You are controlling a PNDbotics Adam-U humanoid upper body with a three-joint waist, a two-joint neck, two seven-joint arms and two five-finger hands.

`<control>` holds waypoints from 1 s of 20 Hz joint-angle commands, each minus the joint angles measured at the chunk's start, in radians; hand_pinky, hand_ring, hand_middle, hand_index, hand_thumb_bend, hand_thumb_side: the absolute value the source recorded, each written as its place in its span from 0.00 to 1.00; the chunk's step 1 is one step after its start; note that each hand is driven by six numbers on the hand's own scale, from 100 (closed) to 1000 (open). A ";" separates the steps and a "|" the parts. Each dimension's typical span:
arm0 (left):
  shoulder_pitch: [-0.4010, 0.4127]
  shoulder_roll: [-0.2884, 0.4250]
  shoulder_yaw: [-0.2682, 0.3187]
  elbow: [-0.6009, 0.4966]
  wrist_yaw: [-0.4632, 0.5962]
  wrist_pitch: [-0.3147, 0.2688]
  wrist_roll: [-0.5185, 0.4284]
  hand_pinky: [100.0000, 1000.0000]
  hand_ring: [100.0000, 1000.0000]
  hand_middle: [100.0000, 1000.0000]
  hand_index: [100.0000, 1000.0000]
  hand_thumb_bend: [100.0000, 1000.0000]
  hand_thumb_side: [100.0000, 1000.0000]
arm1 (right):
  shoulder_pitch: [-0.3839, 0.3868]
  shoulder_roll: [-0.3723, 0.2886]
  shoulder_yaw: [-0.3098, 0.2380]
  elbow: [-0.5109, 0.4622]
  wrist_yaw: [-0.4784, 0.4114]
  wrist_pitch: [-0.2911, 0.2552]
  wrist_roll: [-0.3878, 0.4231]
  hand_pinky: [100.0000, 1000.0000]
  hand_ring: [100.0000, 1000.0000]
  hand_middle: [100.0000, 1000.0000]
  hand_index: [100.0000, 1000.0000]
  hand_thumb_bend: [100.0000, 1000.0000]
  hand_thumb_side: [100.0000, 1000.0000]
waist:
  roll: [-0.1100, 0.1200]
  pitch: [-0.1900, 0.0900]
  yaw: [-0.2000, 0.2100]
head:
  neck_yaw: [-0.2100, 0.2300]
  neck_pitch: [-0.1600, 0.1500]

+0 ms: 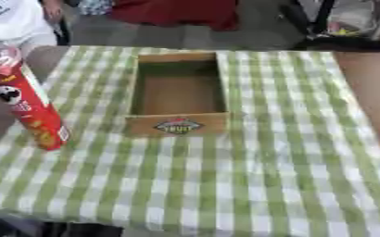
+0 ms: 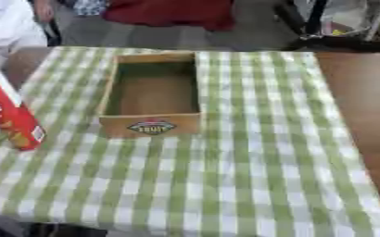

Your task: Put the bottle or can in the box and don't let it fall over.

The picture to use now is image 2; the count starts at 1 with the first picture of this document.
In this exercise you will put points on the tan cardboard box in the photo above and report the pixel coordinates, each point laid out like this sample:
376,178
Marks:
152,125

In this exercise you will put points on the red cloth bag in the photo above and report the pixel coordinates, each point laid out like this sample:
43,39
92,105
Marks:
171,11

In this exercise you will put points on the black tripod stand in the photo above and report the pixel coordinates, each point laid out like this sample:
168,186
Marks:
328,40

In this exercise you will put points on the red snack canister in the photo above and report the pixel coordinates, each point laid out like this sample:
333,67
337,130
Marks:
8,115

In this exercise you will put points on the clear plastic bag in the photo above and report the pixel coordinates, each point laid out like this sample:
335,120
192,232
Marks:
341,17

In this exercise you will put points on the person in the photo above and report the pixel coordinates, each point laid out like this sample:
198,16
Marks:
7,24

